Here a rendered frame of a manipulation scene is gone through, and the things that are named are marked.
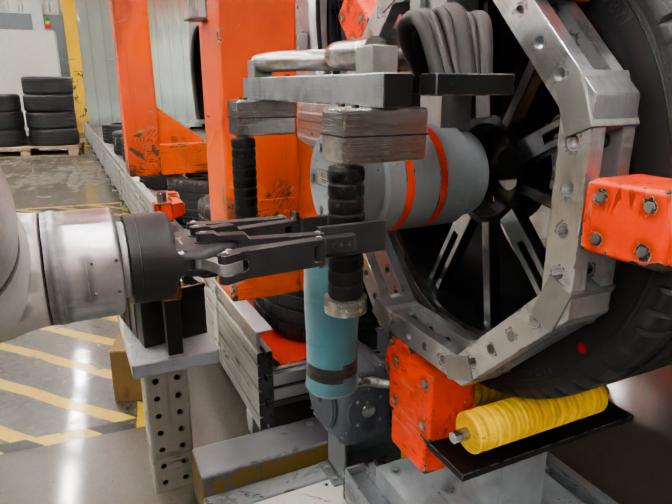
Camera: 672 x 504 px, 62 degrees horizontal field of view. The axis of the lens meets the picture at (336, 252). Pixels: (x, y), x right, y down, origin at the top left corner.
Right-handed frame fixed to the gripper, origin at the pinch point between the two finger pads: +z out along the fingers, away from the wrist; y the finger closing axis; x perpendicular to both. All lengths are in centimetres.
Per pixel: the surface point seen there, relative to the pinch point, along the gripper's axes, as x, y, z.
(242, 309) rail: -44, -91, 15
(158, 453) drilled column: -72, -77, -12
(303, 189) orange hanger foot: -8, -66, 23
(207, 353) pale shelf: -38, -57, -2
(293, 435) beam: -70, -67, 19
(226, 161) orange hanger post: -1, -64, 5
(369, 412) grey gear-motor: -52, -43, 27
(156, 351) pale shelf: -38, -62, -12
